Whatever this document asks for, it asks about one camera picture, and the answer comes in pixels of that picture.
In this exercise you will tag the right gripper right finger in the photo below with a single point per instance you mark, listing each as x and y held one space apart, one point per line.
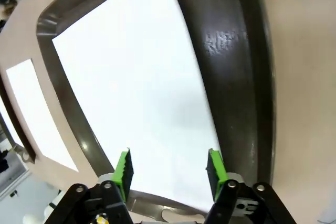
216 171

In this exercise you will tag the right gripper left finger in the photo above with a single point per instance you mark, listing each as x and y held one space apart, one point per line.
126 171

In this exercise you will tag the brown plastic serving tray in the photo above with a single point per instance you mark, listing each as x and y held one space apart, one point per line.
236 90
18 140

